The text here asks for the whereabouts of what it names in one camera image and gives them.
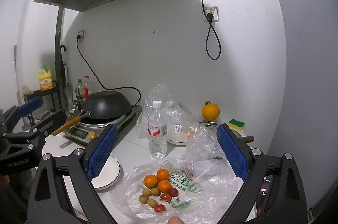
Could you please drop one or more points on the person's right hand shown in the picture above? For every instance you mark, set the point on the person's right hand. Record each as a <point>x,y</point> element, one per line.
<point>175,220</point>

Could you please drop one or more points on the crumpled clear plastic bag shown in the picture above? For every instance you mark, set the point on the crumpled clear plastic bag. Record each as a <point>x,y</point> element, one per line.
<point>203,144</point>

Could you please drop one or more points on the brass knob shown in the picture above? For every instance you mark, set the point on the brass knob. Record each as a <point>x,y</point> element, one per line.
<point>92,137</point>

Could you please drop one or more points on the mandarin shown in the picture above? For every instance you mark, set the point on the mandarin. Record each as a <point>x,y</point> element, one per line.
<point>150,181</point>
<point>163,174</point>
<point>164,186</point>

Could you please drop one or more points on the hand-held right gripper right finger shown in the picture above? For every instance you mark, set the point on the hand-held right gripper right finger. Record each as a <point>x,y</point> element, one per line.
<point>232,152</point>

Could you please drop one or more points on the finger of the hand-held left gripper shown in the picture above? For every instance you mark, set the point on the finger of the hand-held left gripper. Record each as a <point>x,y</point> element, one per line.
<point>52,121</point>
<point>31,105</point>

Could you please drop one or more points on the clear water bottle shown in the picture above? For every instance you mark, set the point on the clear water bottle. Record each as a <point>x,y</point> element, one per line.
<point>158,144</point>

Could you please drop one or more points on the dark oil bottle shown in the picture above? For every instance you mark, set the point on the dark oil bottle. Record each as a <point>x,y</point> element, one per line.
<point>78,90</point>

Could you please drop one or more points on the black smartphone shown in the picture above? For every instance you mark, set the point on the black smartphone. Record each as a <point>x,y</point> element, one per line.
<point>264,192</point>

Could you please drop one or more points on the black metal rack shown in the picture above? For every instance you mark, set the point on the black metal rack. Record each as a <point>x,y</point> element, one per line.
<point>47,92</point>

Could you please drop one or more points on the yellow dish soap bottle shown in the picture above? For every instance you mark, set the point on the yellow dish soap bottle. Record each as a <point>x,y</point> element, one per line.
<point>46,80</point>

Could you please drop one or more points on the longan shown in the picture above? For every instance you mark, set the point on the longan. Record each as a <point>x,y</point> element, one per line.
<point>154,191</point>
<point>146,191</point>
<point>144,198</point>
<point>151,203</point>

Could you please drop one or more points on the white bowl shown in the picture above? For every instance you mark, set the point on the white bowl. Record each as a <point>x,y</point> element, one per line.
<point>179,134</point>

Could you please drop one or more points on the large orange with leaf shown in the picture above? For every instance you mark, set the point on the large orange with leaf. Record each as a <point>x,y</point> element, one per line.
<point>210,111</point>

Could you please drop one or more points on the white plate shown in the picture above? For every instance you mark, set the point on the white plate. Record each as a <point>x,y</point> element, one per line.
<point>111,168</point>

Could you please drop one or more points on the red label bottle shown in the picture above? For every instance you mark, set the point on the red label bottle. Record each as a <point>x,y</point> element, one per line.
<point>86,90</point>

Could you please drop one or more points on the white wall socket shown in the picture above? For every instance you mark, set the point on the white wall socket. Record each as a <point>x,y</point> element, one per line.
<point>216,12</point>
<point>82,35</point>

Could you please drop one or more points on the dark vertical pipe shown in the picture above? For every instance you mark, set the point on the dark vertical pipe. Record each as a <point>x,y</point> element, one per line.
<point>58,36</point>

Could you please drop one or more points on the yellow green sponge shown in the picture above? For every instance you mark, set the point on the yellow green sponge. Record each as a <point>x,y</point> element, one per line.
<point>236,124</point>

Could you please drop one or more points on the green printed plastic bag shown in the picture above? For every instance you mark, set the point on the green printed plastic bag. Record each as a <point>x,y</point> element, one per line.
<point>211,195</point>

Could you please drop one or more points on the steel induction cooker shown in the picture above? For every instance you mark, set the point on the steel induction cooker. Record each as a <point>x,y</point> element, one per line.
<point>79,131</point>

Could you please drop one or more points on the black umbrella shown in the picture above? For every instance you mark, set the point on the black umbrella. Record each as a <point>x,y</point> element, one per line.
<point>65,68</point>

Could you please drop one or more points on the white crumpled plastic bag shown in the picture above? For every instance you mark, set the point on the white crumpled plastic bag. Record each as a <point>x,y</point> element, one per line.
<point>203,165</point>

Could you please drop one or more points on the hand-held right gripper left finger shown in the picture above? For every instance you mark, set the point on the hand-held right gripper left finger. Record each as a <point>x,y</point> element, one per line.
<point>103,152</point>

